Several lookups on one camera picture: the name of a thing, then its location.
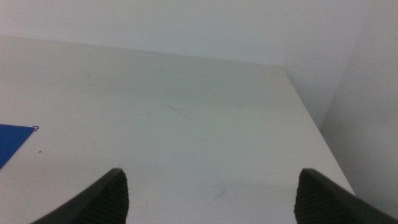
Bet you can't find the blue rectangular mat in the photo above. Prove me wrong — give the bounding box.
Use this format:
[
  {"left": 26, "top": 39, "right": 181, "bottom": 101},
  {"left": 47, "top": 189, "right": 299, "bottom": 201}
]
[{"left": 0, "top": 124, "right": 36, "bottom": 170}]

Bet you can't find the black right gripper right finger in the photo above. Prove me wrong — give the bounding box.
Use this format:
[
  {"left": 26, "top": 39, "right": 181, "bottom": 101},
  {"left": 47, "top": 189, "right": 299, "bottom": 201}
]
[{"left": 294, "top": 168, "right": 398, "bottom": 224}]

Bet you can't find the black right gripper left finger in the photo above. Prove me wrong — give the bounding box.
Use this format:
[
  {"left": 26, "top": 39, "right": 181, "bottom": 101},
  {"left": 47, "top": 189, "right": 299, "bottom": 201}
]
[{"left": 30, "top": 167, "right": 130, "bottom": 224}]

